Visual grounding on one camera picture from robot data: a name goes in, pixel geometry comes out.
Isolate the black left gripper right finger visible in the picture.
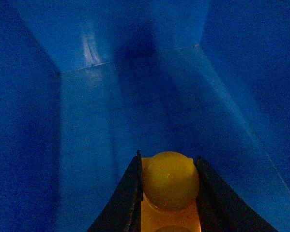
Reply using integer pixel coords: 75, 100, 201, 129
195, 156, 277, 232

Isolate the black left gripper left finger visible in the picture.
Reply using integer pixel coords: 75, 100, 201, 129
87, 150, 143, 232

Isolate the yellow two-stud toy block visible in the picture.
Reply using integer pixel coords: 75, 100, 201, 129
140, 151, 201, 232

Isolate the blue bin on left rack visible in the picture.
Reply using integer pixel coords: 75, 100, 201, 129
0, 0, 290, 232

